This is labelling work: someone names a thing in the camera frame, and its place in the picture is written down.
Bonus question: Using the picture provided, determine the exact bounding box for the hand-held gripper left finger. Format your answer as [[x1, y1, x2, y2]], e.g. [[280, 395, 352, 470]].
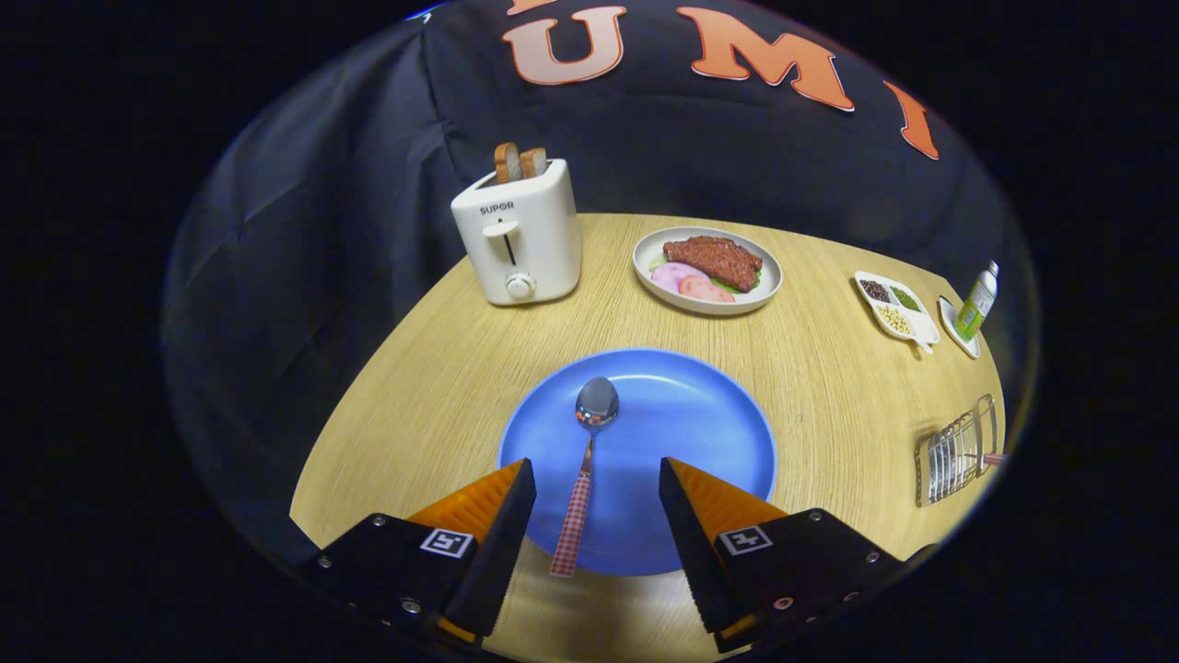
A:
[[304, 458, 538, 646]]

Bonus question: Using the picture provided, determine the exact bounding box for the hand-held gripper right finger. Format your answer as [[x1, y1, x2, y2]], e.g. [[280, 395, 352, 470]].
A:
[[658, 456, 936, 655]]

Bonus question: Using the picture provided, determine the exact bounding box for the checked handle spoon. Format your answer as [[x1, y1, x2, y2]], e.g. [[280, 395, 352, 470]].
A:
[[550, 376, 620, 579]]

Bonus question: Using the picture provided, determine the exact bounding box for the blue plate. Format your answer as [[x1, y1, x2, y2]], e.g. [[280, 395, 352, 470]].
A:
[[497, 347, 778, 577]]

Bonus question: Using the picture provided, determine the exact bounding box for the red ham slice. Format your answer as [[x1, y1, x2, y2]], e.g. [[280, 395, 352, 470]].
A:
[[678, 275, 738, 304]]

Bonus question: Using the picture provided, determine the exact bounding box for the pink ham slice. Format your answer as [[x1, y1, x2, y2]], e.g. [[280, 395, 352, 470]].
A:
[[650, 262, 710, 294]]

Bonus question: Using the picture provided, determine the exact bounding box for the metal cutlery holder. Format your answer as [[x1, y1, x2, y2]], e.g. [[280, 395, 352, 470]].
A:
[[914, 393, 1000, 508]]

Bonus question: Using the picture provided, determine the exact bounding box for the round white food plate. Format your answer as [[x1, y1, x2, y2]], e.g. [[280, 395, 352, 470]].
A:
[[632, 227, 784, 317]]

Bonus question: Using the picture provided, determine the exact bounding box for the brown meat steak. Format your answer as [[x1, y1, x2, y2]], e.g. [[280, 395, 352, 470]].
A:
[[662, 236, 765, 294]]

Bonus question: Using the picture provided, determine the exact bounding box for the white divided dish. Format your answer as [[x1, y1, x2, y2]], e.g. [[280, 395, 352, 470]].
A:
[[853, 270, 942, 355]]

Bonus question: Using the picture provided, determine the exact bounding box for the white toaster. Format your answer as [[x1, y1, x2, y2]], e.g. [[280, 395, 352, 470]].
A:
[[449, 158, 583, 307]]

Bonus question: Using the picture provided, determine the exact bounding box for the small white dish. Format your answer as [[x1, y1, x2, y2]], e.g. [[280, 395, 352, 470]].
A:
[[937, 296, 983, 360]]

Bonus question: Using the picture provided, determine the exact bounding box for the green label metal bottle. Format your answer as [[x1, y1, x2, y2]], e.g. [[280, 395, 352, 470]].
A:
[[953, 260, 1000, 343]]

